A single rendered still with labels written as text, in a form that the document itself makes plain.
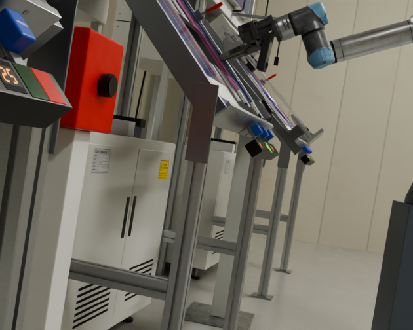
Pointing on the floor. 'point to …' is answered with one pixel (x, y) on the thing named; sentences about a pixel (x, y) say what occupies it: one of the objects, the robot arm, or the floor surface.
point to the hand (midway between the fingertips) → (221, 59)
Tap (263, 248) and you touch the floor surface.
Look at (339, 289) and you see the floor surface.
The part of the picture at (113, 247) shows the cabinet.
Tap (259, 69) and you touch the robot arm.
